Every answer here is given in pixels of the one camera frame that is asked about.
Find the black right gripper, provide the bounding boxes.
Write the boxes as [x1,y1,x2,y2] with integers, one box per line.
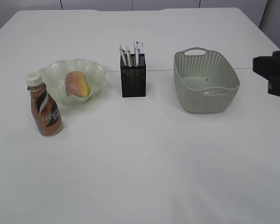
[252,50,280,97]

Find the clear plastic ruler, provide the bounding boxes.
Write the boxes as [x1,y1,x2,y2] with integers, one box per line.
[134,41,144,54]

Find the blue patterned pen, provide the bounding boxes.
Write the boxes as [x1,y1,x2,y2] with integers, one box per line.
[134,41,140,67]

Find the cream ballpoint pen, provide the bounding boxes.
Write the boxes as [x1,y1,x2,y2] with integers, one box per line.
[126,46,132,67]

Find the white grey ballpoint pen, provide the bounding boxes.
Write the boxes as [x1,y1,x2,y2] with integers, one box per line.
[119,45,127,66]

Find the yellow bread roll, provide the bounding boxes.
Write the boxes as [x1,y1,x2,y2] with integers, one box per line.
[65,71,90,98]

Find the brown coffee bottle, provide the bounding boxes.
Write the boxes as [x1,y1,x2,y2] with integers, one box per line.
[25,73,62,136]

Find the green plastic woven basket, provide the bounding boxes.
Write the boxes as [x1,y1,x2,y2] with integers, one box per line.
[174,47,240,113]

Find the black mesh pen holder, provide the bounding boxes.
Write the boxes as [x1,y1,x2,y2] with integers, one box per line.
[120,54,146,98]

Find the frosted green wavy plate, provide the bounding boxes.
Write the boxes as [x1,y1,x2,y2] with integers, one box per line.
[38,58,107,105]

